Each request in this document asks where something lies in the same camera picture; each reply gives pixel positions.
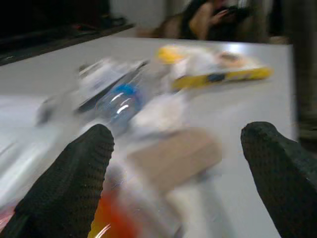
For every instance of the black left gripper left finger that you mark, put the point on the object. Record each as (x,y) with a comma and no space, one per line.
(62,193)

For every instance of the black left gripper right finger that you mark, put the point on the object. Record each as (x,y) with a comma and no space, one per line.
(284,186)

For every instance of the orange blue snack packet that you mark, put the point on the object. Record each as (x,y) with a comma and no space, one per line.
(111,218)

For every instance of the clear bottle blue label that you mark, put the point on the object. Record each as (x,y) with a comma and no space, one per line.
(119,104)

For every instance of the black white plastic packet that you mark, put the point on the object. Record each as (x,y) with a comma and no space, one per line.
(99,79)

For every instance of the white crumpled tissue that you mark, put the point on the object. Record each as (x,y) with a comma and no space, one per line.
(163,114)

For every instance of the yellow white snack packet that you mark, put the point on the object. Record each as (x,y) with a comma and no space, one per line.
(198,80)

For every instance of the seated person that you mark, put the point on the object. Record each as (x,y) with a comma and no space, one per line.
(205,19)

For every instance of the white table black frame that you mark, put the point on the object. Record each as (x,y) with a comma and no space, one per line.
(247,104)

